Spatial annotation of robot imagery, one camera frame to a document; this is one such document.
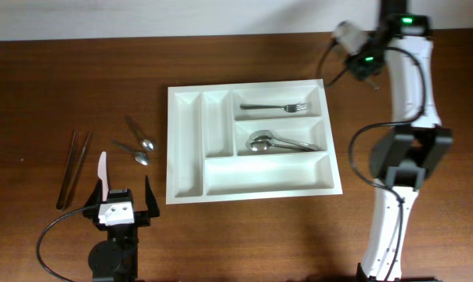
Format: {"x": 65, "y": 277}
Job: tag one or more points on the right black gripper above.
{"x": 360, "y": 71}

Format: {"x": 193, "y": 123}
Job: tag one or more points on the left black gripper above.
{"x": 143, "y": 218}

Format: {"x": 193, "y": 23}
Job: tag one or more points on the metal fork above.
{"x": 372, "y": 84}
{"x": 289, "y": 108}

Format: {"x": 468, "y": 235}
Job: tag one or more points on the large metal spoon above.
{"x": 264, "y": 144}
{"x": 266, "y": 134}

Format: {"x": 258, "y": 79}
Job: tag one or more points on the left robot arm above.
{"x": 116, "y": 258}

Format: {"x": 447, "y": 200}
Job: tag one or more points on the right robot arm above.
{"x": 402, "y": 160}

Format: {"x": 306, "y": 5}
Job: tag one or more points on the white plastic knife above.
{"x": 102, "y": 174}

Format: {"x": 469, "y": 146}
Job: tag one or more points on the small teaspoon lower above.
{"x": 138, "y": 155}

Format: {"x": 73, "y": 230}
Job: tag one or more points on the small teaspoon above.
{"x": 138, "y": 155}
{"x": 143, "y": 141}

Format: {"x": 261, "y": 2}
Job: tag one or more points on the small teaspoon upper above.
{"x": 143, "y": 141}

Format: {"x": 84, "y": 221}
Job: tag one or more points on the white cutlery tray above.
{"x": 207, "y": 158}

